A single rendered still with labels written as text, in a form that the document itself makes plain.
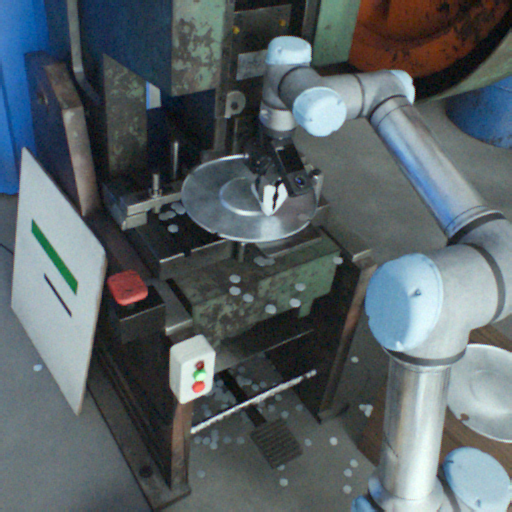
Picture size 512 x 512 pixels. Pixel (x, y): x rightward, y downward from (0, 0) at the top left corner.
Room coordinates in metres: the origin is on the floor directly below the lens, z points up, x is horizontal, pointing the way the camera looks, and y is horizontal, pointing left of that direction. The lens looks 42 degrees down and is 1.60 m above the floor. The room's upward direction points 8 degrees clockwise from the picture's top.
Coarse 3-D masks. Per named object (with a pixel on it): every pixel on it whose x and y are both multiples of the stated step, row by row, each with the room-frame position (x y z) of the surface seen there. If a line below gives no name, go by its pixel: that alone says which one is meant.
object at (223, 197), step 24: (216, 168) 1.17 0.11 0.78; (240, 168) 1.18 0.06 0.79; (192, 192) 1.07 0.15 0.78; (216, 192) 1.08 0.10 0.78; (240, 192) 1.08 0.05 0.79; (312, 192) 1.12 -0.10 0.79; (192, 216) 0.99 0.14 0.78; (216, 216) 1.00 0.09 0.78; (240, 216) 1.01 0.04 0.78; (264, 216) 1.02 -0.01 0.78; (288, 216) 1.03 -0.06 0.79; (312, 216) 1.04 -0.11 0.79; (240, 240) 0.94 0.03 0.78; (264, 240) 0.94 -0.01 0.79
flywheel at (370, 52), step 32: (384, 0) 1.39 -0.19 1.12; (416, 0) 1.32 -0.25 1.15; (448, 0) 1.26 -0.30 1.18; (480, 0) 1.16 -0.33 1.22; (384, 32) 1.37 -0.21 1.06; (416, 32) 1.30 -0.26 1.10; (448, 32) 1.20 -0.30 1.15; (480, 32) 1.14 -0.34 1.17; (352, 64) 1.38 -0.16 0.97; (384, 64) 1.31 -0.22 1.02; (416, 64) 1.24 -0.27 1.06; (448, 64) 1.18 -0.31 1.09
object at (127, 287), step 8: (128, 272) 0.83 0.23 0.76; (136, 272) 0.83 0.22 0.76; (112, 280) 0.80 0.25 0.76; (120, 280) 0.80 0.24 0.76; (128, 280) 0.81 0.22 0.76; (136, 280) 0.81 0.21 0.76; (112, 288) 0.78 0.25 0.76; (120, 288) 0.78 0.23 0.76; (128, 288) 0.79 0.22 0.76; (136, 288) 0.79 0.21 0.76; (144, 288) 0.79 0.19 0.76; (120, 296) 0.77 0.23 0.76; (128, 296) 0.77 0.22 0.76; (136, 296) 0.77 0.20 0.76; (144, 296) 0.78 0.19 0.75
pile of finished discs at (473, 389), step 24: (480, 360) 1.10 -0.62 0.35; (504, 360) 1.11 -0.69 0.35; (456, 384) 1.01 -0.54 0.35; (480, 384) 1.01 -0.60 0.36; (504, 384) 1.02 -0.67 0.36; (456, 408) 0.93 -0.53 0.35; (480, 408) 0.94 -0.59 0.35; (504, 408) 0.95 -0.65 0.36; (480, 432) 0.87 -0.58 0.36; (504, 432) 0.88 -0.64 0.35
